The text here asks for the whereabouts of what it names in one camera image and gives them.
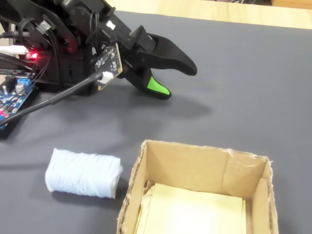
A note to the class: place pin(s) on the open cardboard box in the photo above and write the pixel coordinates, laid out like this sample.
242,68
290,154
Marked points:
195,165

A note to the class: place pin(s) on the small black camera circuit board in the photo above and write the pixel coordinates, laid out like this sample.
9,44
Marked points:
109,58

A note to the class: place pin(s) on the white yarn block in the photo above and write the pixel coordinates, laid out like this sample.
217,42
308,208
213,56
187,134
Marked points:
83,173

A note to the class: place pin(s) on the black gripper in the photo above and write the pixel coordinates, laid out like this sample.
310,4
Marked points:
129,44

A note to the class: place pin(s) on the yellow paper sheet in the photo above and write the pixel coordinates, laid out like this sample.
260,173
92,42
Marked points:
190,209

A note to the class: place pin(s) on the blue controller circuit board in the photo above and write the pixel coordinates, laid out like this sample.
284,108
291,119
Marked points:
12,97

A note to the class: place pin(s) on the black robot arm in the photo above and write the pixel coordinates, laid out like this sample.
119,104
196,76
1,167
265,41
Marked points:
73,14

